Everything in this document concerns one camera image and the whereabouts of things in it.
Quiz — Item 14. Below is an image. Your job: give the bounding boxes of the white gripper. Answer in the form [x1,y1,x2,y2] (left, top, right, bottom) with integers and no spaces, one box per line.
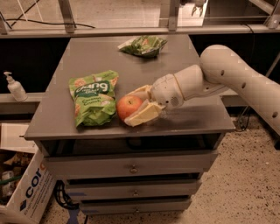
[124,74,184,127]

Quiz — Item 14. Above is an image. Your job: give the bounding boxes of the red apple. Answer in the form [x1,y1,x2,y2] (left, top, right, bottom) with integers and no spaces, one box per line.
[116,95,143,121]

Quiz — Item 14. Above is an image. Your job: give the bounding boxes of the green rice chip bag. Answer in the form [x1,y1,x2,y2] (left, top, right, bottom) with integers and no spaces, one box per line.
[68,70,119,127]

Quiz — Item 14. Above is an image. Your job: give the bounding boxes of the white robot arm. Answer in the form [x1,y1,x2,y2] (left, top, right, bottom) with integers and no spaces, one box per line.
[124,45,280,133]

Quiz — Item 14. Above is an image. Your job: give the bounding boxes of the dark green snack bag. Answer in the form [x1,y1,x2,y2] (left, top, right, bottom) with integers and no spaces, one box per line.
[118,35,167,58]

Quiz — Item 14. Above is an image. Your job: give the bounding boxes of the grey drawer cabinet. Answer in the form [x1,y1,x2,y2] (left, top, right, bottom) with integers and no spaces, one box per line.
[25,34,235,214]

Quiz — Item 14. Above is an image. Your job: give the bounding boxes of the white pump bottle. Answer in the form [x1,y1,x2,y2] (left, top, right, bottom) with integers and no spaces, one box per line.
[3,72,28,102]

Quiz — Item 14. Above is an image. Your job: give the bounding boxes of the white cardboard box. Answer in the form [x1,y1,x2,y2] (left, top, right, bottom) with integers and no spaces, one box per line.
[0,122,57,224]

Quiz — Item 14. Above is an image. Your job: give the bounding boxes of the black cables under cabinet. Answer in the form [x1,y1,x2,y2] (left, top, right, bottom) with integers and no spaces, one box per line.
[52,180,81,211]

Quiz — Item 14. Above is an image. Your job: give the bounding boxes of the black cable on ledge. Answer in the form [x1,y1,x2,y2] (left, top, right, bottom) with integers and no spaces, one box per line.
[0,12,96,30]

